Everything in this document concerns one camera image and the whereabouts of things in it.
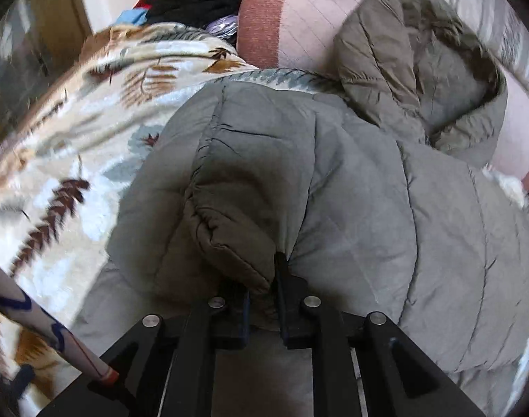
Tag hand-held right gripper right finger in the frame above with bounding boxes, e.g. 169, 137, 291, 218
274, 253, 487, 417

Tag white sleeve with blue print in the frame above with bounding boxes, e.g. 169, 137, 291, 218
0, 254, 119, 385

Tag light blue cloth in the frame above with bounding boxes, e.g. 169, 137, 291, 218
114, 9, 150, 27

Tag grey-green puffer jacket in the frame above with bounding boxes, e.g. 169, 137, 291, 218
71, 0, 529, 417

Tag pink striped cushion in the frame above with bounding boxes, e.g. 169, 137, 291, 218
236, 0, 529, 192

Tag leaf printed blanket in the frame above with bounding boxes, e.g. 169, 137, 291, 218
0, 22, 335, 417

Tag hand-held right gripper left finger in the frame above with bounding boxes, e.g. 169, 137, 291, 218
38, 284, 252, 417

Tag wooden cabinet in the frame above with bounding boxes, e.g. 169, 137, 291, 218
23, 0, 93, 74

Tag white fluffy cloth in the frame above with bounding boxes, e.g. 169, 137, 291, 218
482, 167, 529, 209

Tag purple plastic bag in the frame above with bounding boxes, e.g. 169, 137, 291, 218
206, 14, 241, 46

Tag black cloth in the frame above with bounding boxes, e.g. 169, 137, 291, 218
145, 0, 269, 35

